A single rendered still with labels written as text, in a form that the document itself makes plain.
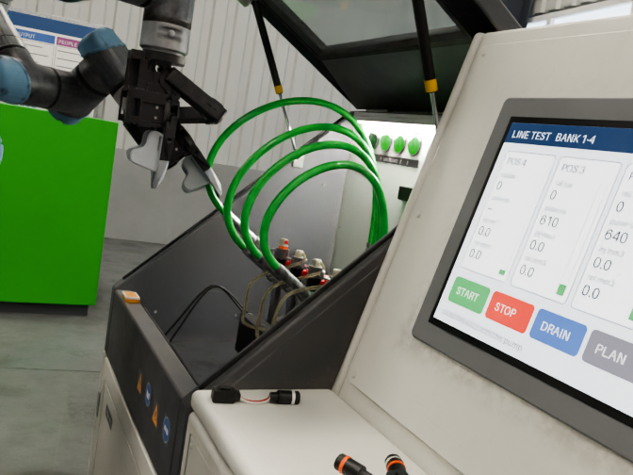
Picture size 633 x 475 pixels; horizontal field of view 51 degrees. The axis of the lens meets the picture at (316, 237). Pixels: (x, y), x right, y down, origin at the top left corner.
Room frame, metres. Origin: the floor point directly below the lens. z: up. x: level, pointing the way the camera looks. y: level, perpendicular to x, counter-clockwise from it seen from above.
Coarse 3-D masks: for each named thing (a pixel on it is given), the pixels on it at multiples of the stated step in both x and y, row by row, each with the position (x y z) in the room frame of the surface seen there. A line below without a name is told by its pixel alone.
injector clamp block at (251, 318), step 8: (240, 320) 1.34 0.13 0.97; (248, 320) 1.30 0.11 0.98; (256, 320) 1.30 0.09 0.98; (264, 320) 1.31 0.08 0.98; (240, 328) 1.33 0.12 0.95; (248, 328) 1.30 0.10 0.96; (240, 336) 1.33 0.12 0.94; (248, 336) 1.29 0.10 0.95; (240, 344) 1.32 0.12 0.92; (248, 344) 1.29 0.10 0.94
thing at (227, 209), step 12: (288, 132) 1.22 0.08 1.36; (300, 132) 1.23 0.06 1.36; (348, 132) 1.27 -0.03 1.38; (264, 144) 1.21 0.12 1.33; (276, 144) 1.21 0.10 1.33; (360, 144) 1.29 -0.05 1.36; (252, 156) 1.19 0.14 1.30; (372, 156) 1.30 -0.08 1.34; (240, 168) 1.19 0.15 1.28; (240, 180) 1.19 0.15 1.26; (228, 192) 1.18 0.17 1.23; (228, 204) 1.18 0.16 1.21; (228, 216) 1.18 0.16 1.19; (228, 228) 1.18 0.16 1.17; (240, 240) 1.19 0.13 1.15; (372, 240) 1.32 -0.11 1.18
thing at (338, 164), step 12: (312, 168) 1.07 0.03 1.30; (324, 168) 1.08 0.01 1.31; (336, 168) 1.09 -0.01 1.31; (348, 168) 1.10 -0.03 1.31; (360, 168) 1.11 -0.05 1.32; (300, 180) 1.06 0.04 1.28; (372, 180) 1.12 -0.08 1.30; (288, 192) 1.05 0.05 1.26; (276, 204) 1.05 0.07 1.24; (384, 204) 1.13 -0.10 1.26; (264, 216) 1.04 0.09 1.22; (384, 216) 1.14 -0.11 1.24; (264, 228) 1.04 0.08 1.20; (384, 228) 1.14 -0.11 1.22; (264, 240) 1.04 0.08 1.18; (264, 252) 1.04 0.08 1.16; (276, 264) 1.05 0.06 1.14; (288, 276) 1.06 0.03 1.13
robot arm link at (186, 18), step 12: (156, 0) 1.03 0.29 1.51; (168, 0) 1.04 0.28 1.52; (180, 0) 1.05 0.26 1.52; (192, 0) 1.07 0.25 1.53; (144, 12) 1.06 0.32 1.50; (156, 12) 1.04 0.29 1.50; (168, 12) 1.04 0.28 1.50; (180, 12) 1.05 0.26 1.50; (192, 12) 1.08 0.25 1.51; (180, 24) 1.05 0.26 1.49
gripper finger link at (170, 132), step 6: (174, 114) 1.06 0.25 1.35; (174, 120) 1.05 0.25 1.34; (168, 126) 1.05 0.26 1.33; (174, 126) 1.05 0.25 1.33; (162, 132) 1.06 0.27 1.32; (168, 132) 1.04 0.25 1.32; (174, 132) 1.05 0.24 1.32; (168, 138) 1.05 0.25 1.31; (174, 138) 1.05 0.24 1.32; (162, 144) 1.05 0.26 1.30; (168, 144) 1.05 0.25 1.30; (162, 150) 1.06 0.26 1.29; (168, 150) 1.05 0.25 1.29; (162, 156) 1.06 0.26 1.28; (168, 156) 1.06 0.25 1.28
